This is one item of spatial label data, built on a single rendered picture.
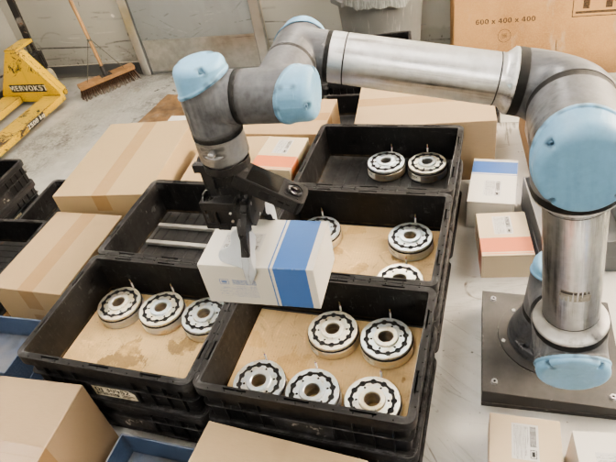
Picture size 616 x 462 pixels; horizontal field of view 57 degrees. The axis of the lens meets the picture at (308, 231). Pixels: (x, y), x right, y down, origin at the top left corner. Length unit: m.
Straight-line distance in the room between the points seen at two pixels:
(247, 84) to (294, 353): 0.61
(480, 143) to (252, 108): 1.05
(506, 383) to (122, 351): 0.80
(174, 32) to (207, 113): 3.81
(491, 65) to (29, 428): 0.99
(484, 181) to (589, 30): 2.40
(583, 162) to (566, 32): 3.19
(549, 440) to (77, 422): 0.87
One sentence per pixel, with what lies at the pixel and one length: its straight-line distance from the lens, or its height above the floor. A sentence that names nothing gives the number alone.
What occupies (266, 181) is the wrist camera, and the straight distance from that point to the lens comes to 0.86.
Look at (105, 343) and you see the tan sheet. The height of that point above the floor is 0.83.
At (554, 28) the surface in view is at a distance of 3.89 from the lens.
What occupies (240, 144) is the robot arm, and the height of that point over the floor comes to 1.34.
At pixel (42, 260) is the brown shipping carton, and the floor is 0.86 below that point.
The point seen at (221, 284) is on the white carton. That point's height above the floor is 1.09.
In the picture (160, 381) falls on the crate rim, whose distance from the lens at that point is 1.10.
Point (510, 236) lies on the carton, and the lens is 1.48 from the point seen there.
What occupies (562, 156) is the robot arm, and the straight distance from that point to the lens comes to 0.73.
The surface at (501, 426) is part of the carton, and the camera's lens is 1.14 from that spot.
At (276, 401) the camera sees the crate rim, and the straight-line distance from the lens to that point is 1.00.
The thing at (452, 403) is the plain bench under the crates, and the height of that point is 0.70.
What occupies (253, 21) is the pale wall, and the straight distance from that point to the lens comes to 4.29.
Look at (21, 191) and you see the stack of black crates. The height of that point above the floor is 0.49.
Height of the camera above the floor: 1.75
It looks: 40 degrees down
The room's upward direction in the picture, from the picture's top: 12 degrees counter-clockwise
